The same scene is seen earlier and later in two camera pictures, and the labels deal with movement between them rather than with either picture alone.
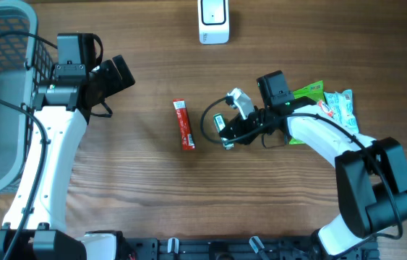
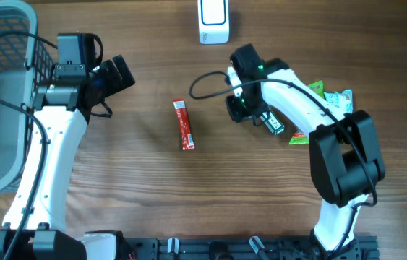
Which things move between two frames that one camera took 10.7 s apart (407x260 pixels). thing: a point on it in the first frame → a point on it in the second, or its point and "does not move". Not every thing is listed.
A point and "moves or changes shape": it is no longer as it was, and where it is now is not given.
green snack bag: (314, 92) does not move
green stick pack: (220, 124) moves or changes shape
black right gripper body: (257, 119) → (243, 107)
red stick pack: (186, 133) does not move
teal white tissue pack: (341, 104) does not move
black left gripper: (113, 73) does not move
